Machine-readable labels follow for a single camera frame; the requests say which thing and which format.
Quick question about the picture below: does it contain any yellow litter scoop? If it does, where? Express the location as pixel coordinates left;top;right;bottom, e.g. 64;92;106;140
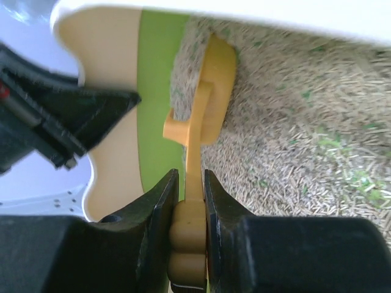
163;34;236;292

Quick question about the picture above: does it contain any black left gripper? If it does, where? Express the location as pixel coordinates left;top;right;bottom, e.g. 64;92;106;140
1;44;141;174

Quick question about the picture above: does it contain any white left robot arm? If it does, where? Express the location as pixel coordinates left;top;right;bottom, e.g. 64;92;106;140
1;45;141;216

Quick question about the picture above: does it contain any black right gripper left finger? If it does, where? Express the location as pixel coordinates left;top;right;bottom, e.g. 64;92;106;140
1;169;179;292

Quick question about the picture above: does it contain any beige litter box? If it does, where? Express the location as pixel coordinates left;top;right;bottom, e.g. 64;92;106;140
49;0;391;223

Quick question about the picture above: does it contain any beige cat litter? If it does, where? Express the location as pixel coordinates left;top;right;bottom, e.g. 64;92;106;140
171;17;390;239

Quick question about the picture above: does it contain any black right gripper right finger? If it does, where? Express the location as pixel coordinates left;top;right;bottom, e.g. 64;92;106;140
205;170;390;292

